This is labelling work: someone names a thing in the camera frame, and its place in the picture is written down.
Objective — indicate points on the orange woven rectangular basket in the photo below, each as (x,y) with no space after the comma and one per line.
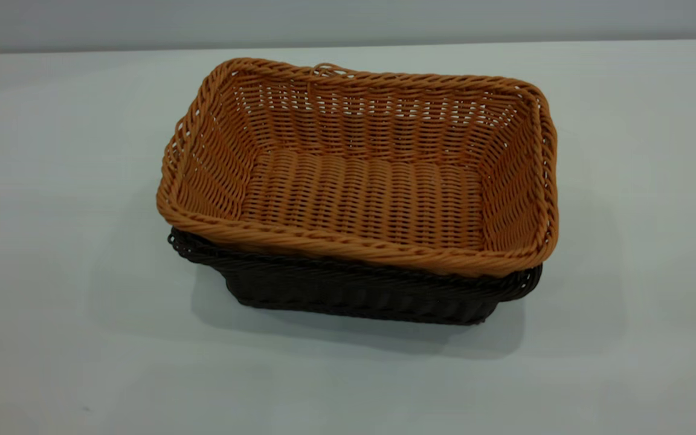
(360,199)

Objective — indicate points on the black woven rectangular basket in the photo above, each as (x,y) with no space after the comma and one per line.
(354,296)

